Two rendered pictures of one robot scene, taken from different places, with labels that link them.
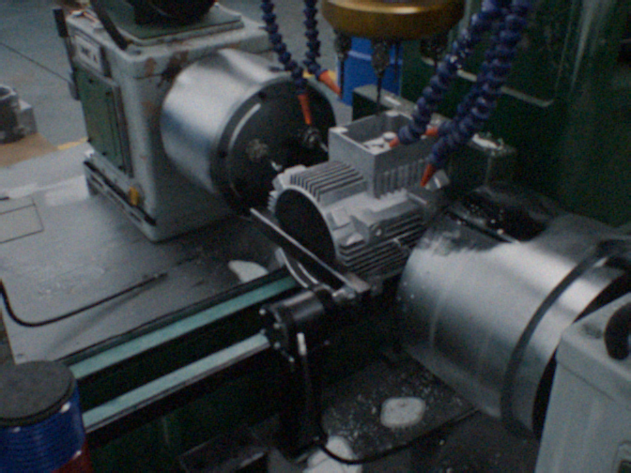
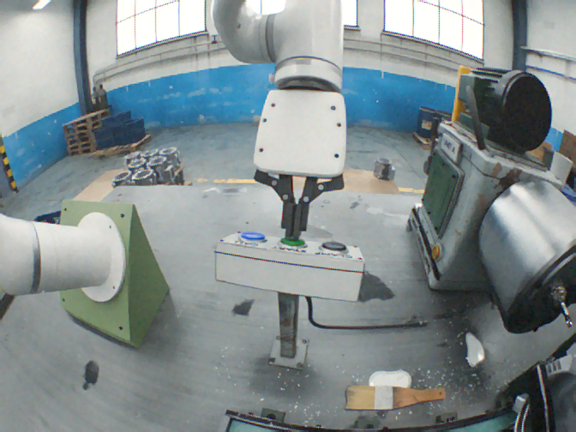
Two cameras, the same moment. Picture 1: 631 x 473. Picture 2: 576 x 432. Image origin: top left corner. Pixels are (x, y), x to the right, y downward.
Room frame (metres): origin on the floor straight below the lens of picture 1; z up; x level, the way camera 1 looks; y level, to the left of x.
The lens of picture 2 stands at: (0.72, 0.30, 1.26)
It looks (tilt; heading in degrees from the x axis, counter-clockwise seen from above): 34 degrees down; 47
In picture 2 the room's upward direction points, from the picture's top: straight up
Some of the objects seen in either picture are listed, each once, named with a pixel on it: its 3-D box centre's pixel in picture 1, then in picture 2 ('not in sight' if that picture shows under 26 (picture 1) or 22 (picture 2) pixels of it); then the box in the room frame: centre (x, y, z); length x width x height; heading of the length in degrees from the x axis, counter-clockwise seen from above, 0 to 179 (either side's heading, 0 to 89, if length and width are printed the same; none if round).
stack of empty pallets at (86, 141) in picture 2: not in sight; (87, 133); (0.31, 7.36, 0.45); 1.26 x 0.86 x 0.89; 132
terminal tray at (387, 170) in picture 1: (383, 153); not in sight; (0.97, -0.10, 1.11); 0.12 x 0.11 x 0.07; 126
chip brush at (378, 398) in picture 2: not in sight; (399, 397); (0.92, 0.23, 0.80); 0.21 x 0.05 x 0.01; 126
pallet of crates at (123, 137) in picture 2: not in sight; (118, 131); (1.08, 5.94, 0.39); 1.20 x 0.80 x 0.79; 140
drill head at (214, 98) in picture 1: (233, 124); (528, 241); (1.23, 0.14, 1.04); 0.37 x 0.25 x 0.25; 36
